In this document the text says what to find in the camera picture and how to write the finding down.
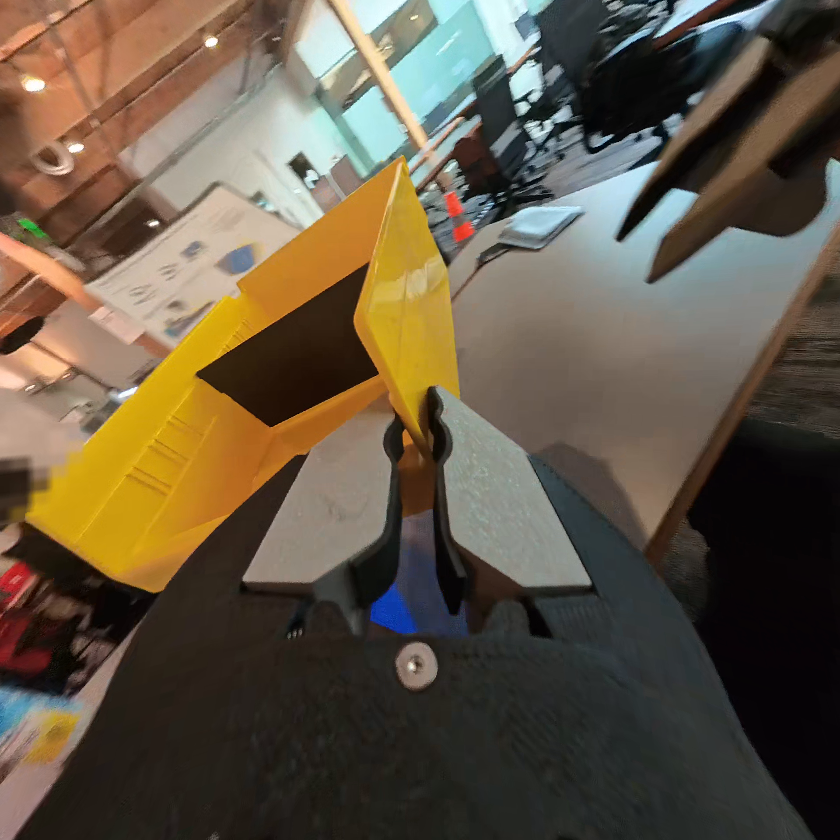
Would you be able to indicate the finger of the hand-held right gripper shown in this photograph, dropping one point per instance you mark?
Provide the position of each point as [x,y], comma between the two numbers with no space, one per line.
[741,203]
[715,111]

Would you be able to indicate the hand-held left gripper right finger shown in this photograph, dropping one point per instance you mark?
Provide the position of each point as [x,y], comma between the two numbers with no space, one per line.
[505,512]

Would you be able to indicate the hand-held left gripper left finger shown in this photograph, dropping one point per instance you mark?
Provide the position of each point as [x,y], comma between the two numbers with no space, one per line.
[315,518]

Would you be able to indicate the yellow plastic bin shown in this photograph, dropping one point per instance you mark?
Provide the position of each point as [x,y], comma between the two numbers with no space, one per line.
[164,472]

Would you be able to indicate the black office chair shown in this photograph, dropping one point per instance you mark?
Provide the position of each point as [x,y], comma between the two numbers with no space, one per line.
[505,124]
[623,72]

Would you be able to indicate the blue sheet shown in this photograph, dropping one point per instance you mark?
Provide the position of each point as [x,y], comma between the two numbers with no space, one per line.
[394,607]

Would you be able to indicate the white cloth on table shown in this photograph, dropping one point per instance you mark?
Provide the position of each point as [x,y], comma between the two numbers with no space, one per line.
[539,226]

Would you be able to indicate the orange traffic cone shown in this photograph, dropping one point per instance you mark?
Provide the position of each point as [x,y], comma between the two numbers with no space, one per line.
[459,220]

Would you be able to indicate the white poster board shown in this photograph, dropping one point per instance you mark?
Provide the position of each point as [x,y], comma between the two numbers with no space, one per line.
[197,262]

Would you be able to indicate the red package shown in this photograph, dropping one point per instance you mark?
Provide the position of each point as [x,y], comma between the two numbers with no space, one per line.
[16,604]

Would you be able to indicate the green exit sign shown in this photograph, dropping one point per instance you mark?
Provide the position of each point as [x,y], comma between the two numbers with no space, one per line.
[33,228]

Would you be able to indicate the white round ceiling device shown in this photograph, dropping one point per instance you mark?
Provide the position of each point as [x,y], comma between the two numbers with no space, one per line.
[52,159]

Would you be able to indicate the wooden post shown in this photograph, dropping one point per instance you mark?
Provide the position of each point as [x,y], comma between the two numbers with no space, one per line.
[380,72]

